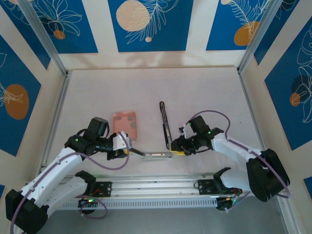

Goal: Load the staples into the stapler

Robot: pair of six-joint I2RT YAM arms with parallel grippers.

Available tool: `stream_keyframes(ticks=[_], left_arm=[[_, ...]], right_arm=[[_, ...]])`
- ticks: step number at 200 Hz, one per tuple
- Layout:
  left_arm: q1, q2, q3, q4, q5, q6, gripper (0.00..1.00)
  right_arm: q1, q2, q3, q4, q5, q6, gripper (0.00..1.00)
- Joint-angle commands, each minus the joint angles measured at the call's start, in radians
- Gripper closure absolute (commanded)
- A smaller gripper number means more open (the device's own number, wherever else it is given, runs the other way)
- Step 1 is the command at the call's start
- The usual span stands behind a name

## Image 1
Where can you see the grey stapler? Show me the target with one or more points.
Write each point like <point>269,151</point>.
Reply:
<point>156,155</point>

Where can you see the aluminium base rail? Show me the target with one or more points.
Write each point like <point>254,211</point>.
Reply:
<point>156,185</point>

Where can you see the aluminium side rail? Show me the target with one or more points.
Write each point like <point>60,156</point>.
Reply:
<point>248,102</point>
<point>58,109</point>

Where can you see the black stapler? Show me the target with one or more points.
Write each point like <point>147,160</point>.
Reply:
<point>166,126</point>

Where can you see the blue panel dark flower print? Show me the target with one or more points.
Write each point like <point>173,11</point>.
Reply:
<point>280,97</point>

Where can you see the circuit board with green LED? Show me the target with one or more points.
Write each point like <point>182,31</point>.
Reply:
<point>89,201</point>
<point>226,203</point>

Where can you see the blue panel large orange circle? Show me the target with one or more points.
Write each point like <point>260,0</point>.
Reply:
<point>7,134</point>

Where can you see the blue leaf-print wall panel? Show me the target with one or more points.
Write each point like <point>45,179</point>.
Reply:
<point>273,44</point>
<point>29,41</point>

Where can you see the pink plastic tray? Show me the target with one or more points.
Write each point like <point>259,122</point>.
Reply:
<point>124,134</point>

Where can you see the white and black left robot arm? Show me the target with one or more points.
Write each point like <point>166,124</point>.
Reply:
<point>48,175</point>

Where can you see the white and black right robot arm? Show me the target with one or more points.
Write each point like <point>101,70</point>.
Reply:
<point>234,146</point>

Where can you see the aluminium frame post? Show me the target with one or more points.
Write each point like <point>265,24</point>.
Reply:
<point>46,41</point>
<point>256,36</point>

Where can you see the blue panel with feather leaf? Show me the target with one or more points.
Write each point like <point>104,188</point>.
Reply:
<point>219,24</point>

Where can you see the blue panel with cream circle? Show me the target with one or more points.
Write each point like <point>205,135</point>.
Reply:
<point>170,36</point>

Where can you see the blue panel small orange circle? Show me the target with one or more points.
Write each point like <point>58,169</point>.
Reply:
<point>85,36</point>

